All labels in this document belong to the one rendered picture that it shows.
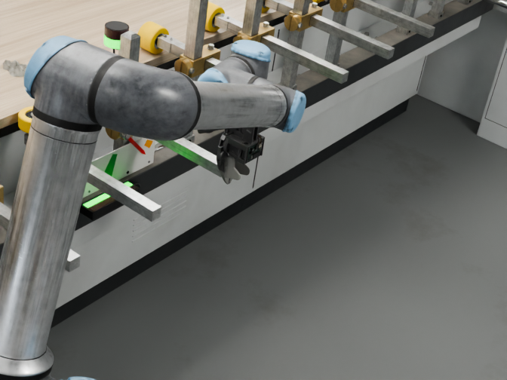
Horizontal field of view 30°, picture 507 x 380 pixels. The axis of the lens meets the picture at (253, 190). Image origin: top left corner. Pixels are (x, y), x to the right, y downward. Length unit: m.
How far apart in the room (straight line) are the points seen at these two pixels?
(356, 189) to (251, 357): 1.14
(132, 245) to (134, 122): 1.67
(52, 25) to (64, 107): 1.33
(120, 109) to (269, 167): 2.19
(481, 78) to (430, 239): 1.13
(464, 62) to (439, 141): 0.43
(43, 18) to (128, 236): 0.75
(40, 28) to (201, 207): 0.94
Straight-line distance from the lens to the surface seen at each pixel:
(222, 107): 1.67
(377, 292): 3.42
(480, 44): 4.58
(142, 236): 3.15
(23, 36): 2.77
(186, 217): 3.32
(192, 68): 2.55
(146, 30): 2.70
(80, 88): 1.51
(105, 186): 2.25
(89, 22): 2.88
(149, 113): 1.49
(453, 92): 4.72
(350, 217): 3.76
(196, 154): 2.36
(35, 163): 1.58
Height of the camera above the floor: 2.10
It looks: 33 degrees down
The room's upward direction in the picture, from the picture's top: 9 degrees clockwise
